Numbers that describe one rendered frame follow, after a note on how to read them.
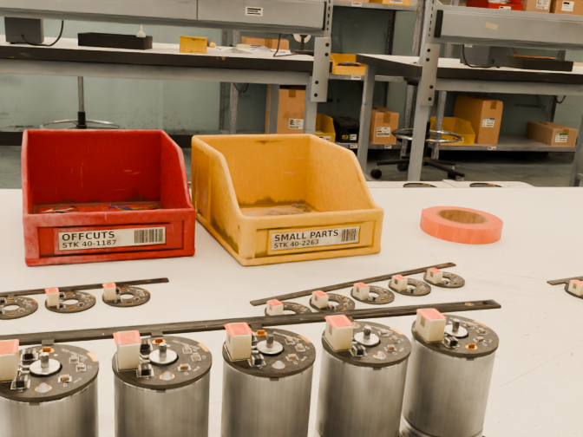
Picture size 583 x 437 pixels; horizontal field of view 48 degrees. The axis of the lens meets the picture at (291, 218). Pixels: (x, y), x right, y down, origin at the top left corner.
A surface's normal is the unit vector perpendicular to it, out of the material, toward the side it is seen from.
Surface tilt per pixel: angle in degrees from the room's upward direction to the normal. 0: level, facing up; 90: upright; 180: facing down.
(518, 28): 90
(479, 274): 0
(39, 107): 90
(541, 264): 0
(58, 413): 90
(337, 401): 90
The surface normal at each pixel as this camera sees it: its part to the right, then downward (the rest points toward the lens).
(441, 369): -0.43, 0.24
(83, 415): 0.90, 0.18
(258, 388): -0.18, 0.28
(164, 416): 0.25, 0.29
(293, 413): 0.63, 0.26
